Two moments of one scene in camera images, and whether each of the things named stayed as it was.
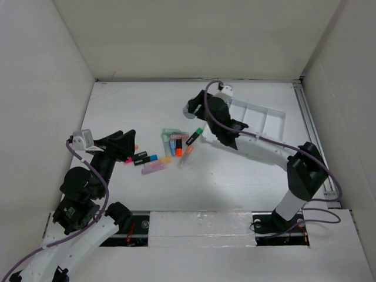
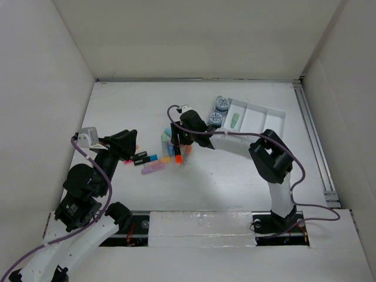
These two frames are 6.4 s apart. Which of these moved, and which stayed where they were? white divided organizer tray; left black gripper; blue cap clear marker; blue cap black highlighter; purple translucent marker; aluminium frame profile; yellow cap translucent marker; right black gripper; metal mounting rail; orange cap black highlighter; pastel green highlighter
Moved: orange cap black highlighter; blue cap clear marker; right black gripper; pastel green highlighter
Stayed: blue cap black highlighter; white divided organizer tray; aluminium frame profile; left black gripper; metal mounting rail; purple translucent marker; yellow cap translucent marker
